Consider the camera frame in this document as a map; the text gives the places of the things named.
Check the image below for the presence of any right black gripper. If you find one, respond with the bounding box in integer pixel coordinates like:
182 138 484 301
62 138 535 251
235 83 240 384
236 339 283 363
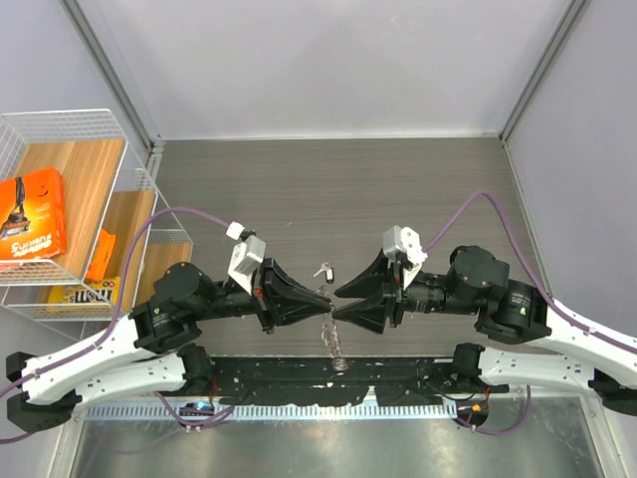
333 246 482 334

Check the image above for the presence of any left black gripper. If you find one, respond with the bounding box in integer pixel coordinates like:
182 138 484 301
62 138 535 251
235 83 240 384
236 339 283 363
191 254 331 335

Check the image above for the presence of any metal disc with key rings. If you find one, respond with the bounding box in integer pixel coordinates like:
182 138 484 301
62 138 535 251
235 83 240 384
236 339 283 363
320 314 348 372

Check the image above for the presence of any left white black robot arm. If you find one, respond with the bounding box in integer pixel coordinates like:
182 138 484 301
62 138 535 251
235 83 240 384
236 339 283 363
1 259 331 436

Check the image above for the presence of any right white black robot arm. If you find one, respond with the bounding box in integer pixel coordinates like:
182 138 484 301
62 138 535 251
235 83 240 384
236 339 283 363
333 245 636 416

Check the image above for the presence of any silver key with black tag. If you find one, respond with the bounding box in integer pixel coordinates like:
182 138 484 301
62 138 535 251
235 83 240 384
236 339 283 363
314 262 335 284

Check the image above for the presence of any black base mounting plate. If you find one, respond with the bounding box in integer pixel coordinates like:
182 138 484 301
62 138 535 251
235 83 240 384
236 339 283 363
166 357 509 407

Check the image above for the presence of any yellow candy bag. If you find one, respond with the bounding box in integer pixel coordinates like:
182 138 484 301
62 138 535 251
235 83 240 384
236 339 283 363
46 276 120 313

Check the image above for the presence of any small orange packet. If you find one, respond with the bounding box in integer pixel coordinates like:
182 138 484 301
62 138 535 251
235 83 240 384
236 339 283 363
86 229 116 282

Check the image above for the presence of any orange product box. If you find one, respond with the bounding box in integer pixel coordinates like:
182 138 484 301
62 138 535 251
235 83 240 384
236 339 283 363
1 167 67 261

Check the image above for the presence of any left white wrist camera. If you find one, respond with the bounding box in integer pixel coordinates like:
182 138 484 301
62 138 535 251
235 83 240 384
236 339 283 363
226 221 266 296

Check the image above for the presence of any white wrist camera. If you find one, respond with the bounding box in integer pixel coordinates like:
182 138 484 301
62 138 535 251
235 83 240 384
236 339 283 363
226 221 266 296
382 225 428 290

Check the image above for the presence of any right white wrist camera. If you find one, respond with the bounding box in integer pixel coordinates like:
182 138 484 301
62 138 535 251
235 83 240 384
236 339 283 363
382 225 428 290

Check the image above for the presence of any white slotted cable duct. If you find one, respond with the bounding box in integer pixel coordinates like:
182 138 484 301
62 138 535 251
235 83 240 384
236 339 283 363
86 400 457 421

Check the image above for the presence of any white wire shelf rack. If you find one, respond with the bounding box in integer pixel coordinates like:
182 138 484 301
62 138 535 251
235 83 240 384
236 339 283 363
1 109 193 340

